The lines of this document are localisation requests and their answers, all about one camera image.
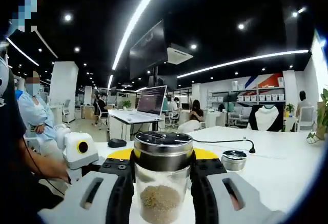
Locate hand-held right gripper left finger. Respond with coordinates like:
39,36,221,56
37,148,137,224

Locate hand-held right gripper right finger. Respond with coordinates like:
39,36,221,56
190,147,288,224

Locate tall seasoning bottle tan granules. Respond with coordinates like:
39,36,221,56
132,130,195,224

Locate short seasoning bottle white powder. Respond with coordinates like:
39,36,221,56
220,150,248,172

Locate person's left hand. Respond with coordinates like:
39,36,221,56
48,161,72,185

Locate black computer mouse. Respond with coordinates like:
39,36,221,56
107,138,128,148

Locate white standing desk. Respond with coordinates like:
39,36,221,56
107,108,165,142

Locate white rounded chair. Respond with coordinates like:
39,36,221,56
178,119,201,133

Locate white laptop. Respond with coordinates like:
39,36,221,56
109,85,168,125

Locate white chest-worn device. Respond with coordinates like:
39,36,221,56
0,54,10,105

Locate row of white storage boxes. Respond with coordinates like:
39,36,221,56
238,93,285,101

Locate metal storage shelf rack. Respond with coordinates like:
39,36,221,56
209,80,286,106

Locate white face mask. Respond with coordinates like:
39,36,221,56
306,131,325,146

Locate hanging black monitor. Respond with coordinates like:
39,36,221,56
129,18,169,80

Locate brown paper bag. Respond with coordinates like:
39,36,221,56
315,101,328,140

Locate group of ceiling spotlights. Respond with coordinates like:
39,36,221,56
37,6,307,81

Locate ceiling air conditioner unit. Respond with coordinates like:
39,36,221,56
166,43,194,65

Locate potted green plant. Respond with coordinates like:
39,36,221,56
316,87,328,132

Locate long curved ceiling light strip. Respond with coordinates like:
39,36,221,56
112,0,171,70

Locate thin black cable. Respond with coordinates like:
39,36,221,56
23,136,71,197

